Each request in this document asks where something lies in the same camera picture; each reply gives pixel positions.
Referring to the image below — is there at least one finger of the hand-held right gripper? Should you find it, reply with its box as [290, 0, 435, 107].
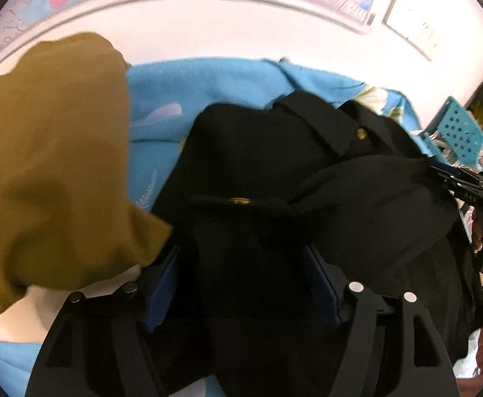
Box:
[429, 164, 483, 192]

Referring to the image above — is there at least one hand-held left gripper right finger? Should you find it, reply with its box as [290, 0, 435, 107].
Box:
[306, 242, 459, 397]

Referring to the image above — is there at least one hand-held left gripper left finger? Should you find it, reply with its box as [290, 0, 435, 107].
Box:
[25, 243, 182, 397]

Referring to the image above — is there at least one black coat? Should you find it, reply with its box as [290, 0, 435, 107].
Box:
[152, 90, 483, 397]

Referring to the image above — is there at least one blue perforated plastic basket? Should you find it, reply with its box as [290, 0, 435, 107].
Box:
[422, 95, 483, 171]

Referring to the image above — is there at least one white pillow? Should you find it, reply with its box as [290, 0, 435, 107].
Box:
[0, 264, 148, 346]

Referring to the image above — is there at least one mustard cloth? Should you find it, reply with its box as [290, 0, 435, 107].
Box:
[0, 32, 174, 324]

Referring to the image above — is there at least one blue printed bedsheet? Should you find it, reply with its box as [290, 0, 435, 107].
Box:
[0, 58, 425, 397]

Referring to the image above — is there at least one white wall sheet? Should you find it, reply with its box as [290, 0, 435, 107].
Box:
[381, 0, 441, 61]

